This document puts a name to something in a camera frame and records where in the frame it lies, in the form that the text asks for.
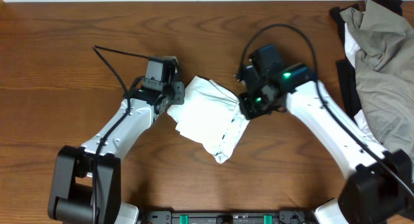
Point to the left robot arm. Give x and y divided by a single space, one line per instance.
86 186

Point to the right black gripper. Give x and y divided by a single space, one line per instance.
248 112

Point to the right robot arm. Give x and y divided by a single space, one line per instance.
378 182

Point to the white garment under pile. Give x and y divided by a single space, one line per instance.
351 48

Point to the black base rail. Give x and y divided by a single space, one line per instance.
279 217

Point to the white t-shirt with black print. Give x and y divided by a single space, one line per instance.
211 116

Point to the black garment with red tag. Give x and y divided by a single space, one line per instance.
345 70

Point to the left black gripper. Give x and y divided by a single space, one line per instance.
178 98

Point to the olive grey garment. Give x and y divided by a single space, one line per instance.
383 63

